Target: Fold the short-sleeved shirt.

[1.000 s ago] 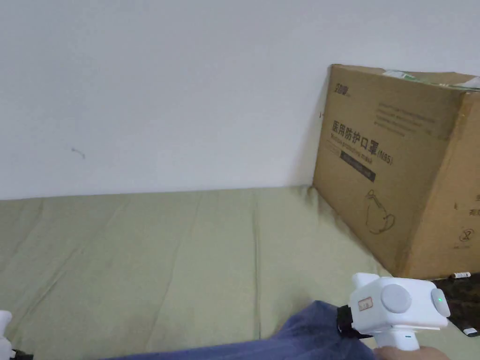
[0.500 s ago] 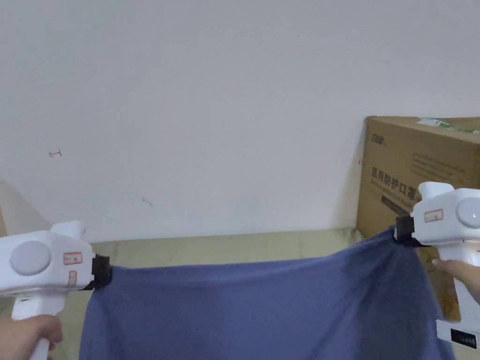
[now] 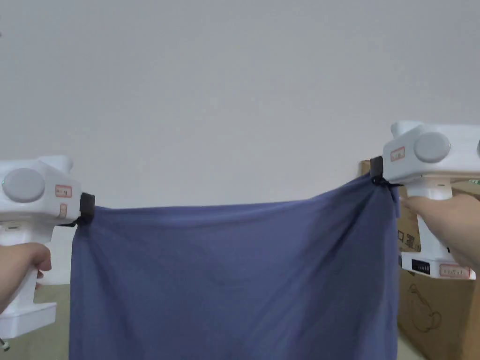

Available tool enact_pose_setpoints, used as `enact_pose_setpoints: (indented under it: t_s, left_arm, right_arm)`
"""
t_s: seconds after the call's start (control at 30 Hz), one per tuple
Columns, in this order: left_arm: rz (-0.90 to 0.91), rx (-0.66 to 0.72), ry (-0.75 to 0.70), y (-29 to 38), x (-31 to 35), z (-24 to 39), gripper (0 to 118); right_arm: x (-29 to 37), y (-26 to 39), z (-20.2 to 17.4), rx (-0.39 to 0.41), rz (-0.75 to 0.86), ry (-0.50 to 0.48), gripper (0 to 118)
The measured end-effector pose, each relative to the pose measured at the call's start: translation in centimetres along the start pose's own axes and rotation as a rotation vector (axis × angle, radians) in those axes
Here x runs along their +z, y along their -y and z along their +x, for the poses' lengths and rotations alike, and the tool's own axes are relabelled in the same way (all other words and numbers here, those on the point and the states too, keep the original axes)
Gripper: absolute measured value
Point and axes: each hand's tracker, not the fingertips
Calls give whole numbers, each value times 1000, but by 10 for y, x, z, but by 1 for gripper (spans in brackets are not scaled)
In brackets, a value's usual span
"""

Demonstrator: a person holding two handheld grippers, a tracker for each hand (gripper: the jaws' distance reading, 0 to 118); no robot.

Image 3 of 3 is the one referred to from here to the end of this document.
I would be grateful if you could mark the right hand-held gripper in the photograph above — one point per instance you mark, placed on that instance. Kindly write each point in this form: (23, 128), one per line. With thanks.
(431, 157)

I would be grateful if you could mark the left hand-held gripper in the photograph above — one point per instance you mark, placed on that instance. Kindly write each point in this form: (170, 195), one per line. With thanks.
(33, 202)

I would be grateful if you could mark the dark blue garment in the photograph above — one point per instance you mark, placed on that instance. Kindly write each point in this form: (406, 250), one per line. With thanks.
(232, 285)

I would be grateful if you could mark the person's left hand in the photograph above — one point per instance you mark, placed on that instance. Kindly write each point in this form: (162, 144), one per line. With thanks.
(22, 266)

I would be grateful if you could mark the person's right hand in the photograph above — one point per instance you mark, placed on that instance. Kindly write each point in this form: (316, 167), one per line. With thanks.
(453, 225)

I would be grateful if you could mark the brown cardboard carton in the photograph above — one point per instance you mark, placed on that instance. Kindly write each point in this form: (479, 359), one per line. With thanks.
(438, 318)

